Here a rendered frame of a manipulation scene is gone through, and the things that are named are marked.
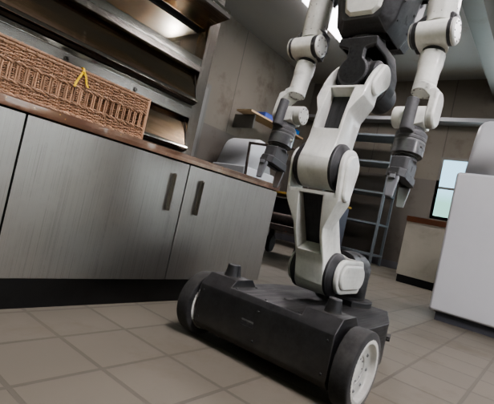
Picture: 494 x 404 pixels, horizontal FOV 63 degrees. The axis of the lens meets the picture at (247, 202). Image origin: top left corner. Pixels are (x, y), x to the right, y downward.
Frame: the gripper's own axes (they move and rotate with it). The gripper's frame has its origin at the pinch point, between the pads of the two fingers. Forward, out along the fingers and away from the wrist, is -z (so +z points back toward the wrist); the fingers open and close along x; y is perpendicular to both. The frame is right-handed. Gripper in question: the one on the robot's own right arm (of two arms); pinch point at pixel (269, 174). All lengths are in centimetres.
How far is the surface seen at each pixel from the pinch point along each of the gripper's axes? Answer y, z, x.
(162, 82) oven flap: -81, 38, 2
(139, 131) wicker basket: -35.5, -0.7, 32.6
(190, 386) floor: 25, -62, 35
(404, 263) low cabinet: -61, 23, -371
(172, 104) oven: -85, 33, -12
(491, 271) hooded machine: 50, 9, -171
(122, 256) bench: -30, -43, 25
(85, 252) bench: -29, -45, 39
